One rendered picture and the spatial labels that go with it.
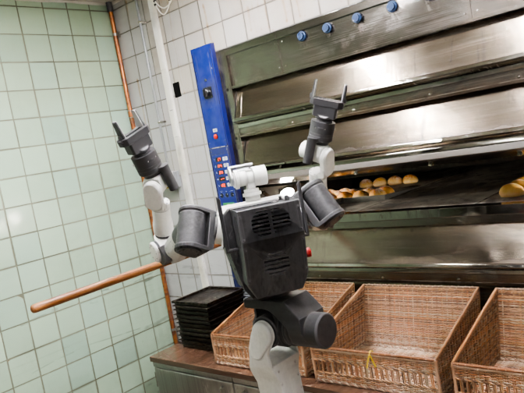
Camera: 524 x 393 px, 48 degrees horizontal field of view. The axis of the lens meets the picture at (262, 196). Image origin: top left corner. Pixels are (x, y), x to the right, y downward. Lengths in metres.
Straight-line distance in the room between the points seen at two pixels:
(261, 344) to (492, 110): 1.24
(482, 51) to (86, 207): 2.30
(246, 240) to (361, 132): 1.10
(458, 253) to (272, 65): 1.27
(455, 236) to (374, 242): 0.39
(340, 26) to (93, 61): 1.64
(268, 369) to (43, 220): 1.84
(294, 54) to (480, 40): 0.90
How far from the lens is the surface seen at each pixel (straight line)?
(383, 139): 2.63
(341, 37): 2.75
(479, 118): 2.45
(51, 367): 3.54
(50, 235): 3.47
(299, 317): 1.88
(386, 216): 2.70
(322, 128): 2.10
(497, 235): 2.52
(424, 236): 2.65
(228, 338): 2.82
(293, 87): 2.91
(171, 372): 3.17
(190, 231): 1.87
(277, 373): 2.04
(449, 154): 2.35
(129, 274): 2.25
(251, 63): 3.09
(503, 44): 2.41
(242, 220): 1.75
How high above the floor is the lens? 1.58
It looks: 5 degrees down
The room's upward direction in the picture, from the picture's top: 10 degrees counter-clockwise
